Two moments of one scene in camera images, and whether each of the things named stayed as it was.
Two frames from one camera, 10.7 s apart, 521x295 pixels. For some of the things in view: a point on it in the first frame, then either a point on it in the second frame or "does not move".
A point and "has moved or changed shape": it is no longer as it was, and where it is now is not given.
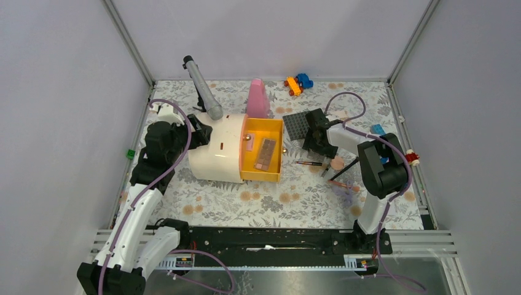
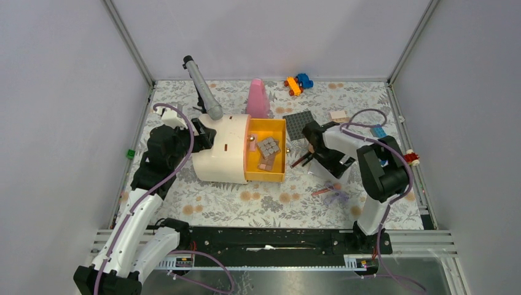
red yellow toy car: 412,158 does not move
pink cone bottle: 258,102 does not move
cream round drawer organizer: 239,148 does not move
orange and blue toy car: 297,85 does not move
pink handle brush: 356,188 -> 328,188
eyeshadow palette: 265,154 has moved or changed shape
